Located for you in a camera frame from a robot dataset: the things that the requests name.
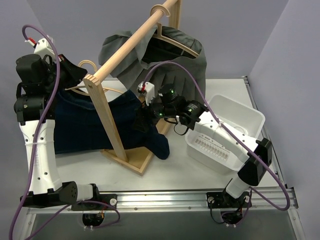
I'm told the beige plastic hanger front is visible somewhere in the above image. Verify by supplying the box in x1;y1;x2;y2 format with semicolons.
64;59;126;96

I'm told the beige plastic hanger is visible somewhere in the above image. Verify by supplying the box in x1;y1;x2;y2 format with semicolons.
152;22;199;57
64;59;126;96

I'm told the dark blue denim skirt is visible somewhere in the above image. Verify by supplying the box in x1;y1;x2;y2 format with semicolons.
54;90;170;160

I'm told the grey pleated skirt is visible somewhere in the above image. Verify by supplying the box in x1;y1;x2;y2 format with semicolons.
110;26;207;104

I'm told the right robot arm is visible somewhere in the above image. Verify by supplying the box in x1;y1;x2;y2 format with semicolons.
137;82;272;207

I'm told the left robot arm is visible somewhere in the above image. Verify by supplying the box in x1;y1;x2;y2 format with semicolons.
13;53;101;210

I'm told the wooden clothes rack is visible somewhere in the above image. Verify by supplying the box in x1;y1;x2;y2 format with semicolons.
83;0;181;176

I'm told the white plastic basket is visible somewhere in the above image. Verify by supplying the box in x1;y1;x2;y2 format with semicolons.
185;94;265;175

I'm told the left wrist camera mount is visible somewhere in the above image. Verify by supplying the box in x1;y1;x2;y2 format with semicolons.
24;37;55;59

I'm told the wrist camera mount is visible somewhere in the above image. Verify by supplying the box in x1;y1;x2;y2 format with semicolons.
24;37;55;59
137;82;155;106

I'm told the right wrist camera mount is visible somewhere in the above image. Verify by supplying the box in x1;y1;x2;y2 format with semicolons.
137;82;155;106

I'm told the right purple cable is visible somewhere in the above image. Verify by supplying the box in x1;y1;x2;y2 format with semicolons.
143;61;291;226

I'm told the purple cable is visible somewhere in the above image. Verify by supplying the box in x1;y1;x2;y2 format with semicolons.
143;61;291;226
9;24;121;240

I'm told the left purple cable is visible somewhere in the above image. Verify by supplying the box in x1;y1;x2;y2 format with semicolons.
9;24;121;240

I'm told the aluminium mounting rail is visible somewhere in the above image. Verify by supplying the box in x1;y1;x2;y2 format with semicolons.
24;188;299;213

